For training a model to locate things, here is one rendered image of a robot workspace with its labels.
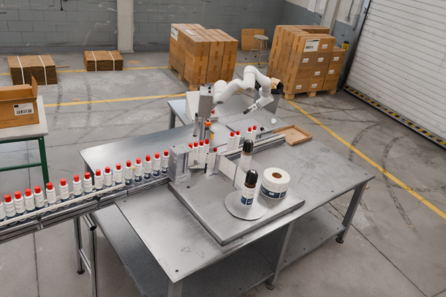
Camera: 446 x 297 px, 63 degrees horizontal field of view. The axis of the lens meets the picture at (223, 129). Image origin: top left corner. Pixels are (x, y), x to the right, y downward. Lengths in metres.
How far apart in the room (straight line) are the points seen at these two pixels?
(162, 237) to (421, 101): 5.26
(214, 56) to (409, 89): 3.32
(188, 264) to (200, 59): 4.45
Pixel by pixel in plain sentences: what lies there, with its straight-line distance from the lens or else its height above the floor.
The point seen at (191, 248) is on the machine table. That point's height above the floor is 0.83.
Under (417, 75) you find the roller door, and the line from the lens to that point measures 6.82.
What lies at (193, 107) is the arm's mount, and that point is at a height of 0.96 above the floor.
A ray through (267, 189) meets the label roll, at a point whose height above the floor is 0.95.
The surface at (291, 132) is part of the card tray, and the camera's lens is 3.84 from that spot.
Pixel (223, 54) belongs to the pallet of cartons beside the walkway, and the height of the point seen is 0.66.
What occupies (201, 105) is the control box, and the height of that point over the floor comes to 1.39.
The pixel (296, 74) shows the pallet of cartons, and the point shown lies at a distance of 6.57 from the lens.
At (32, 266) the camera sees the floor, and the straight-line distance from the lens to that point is 3.52.
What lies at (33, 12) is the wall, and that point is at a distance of 7.85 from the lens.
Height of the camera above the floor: 2.60
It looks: 29 degrees down
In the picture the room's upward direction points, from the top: 9 degrees clockwise
